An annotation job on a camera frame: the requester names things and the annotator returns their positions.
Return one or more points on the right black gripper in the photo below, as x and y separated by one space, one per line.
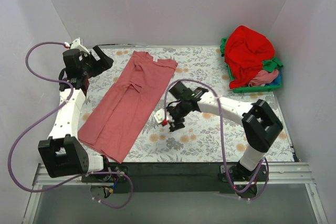
174 117

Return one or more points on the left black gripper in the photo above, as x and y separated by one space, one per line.
94 60

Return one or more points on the pink t shirt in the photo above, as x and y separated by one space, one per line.
116 122
262 78

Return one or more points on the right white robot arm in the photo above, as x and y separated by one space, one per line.
259 121

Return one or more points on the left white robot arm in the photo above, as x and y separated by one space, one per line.
61 152

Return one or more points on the floral table mat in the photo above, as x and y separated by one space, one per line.
204 137

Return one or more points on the green plastic basket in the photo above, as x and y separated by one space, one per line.
245 89

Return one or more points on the red t shirt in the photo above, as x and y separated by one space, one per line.
244 53

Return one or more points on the blue t shirt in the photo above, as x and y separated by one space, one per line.
277 80

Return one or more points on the green t shirt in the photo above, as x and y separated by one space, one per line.
272 64

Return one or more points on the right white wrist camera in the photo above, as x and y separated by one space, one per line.
163 117

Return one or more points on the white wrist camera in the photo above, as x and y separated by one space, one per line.
163 117
77 44

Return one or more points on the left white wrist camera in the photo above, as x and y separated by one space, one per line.
77 44

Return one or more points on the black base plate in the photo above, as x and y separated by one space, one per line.
184 177

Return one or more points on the aluminium frame rail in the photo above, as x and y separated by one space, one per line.
279 173

